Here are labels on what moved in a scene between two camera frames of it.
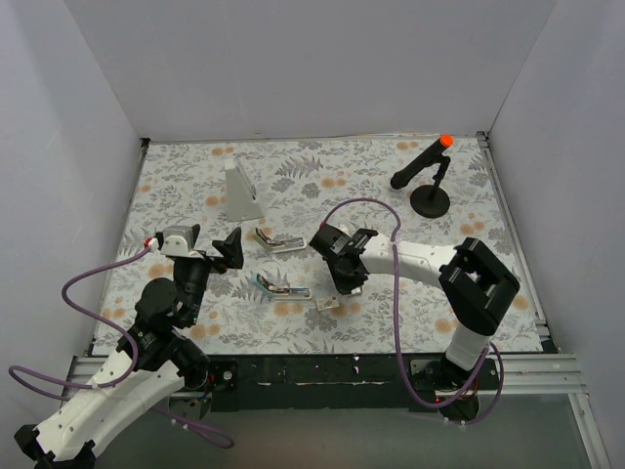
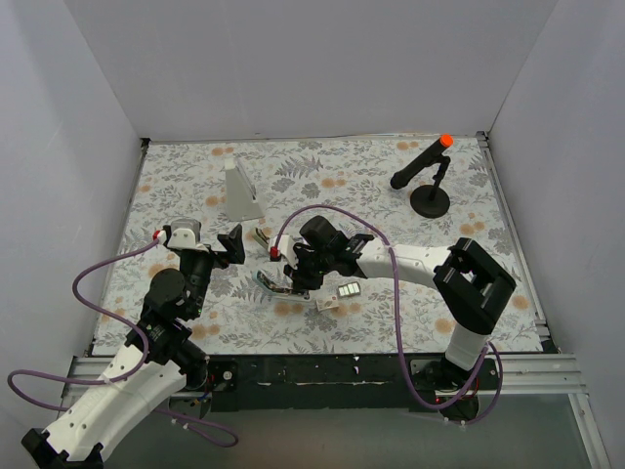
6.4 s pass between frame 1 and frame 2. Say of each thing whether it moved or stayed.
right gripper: moved
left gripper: stayed
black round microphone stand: stayed
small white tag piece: stayed
